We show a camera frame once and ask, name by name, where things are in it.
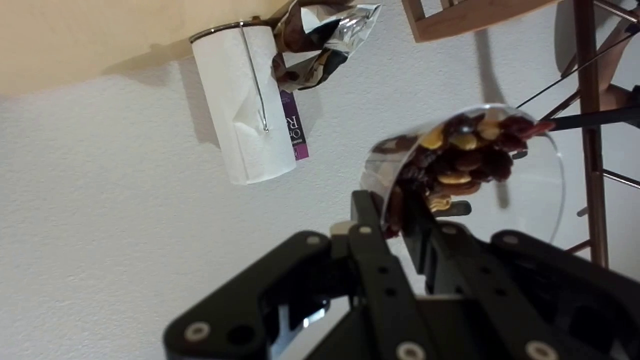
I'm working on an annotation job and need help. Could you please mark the white paper towel roll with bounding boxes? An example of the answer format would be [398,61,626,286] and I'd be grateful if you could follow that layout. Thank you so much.
[189,21,295,185]

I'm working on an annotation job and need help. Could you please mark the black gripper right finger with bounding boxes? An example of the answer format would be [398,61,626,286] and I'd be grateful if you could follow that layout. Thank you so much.
[415,220,640,360]

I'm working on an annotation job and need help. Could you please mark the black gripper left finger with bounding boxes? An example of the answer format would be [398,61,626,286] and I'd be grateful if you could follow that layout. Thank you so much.
[163,190,428,360]

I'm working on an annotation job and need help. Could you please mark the silver snack bag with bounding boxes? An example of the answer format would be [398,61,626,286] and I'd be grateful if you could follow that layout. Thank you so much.
[269,0,380,90]

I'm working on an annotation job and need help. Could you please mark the clear cup with trail mix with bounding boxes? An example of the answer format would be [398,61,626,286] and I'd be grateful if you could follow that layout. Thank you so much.
[359,104,565,240]

